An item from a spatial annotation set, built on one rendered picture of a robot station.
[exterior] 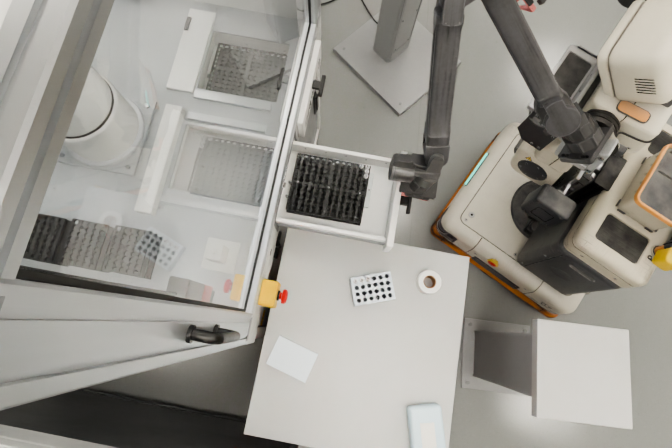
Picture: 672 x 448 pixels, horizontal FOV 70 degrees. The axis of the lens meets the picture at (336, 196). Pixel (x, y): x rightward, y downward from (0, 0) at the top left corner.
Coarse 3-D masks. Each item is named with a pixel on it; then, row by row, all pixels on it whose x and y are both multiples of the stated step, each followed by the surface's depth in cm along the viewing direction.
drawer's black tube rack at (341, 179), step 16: (304, 160) 145; (320, 160) 142; (336, 160) 142; (304, 176) 141; (320, 176) 141; (336, 176) 144; (352, 176) 141; (304, 192) 143; (320, 192) 140; (336, 192) 143; (352, 192) 140; (288, 208) 141; (304, 208) 138; (320, 208) 141; (336, 208) 138; (352, 208) 142
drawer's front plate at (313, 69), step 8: (320, 40) 150; (320, 48) 152; (312, 56) 148; (320, 56) 156; (312, 64) 147; (312, 72) 146; (312, 80) 146; (304, 96) 144; (312, 96) 155; (304, 104) 144; (304, 112) 143; (304, 120) 145; (304, 128) 149
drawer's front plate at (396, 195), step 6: (396, 186) 138; (396, 192) 137; (396, 198) 137; (390, 204) 145; (396, 204) 136; (390, 210) 141; (396, 210) 136; (390, 216) 138; (396, 216) 135; (390, 222) 135; (396, 222) 135; (390, 228) 135; (390, 234) 134; (390, 240) 134; (384, 246) 139; (390, 246) 134
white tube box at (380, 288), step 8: (384, 272) 144; (352, 280) 143; (376, 280) 144; (384, 280) 144; (352, 288) 143; (360, 288) 143; (368, 288) 143; (376, 288) 143; (384, 288) 143; (392, 288) 143; (352, 296) 145; (360, 296) 142; (368, 296) 142; (376, 296) 146; (384, 296) 146; (392, 296) 142; (360, 304) 142
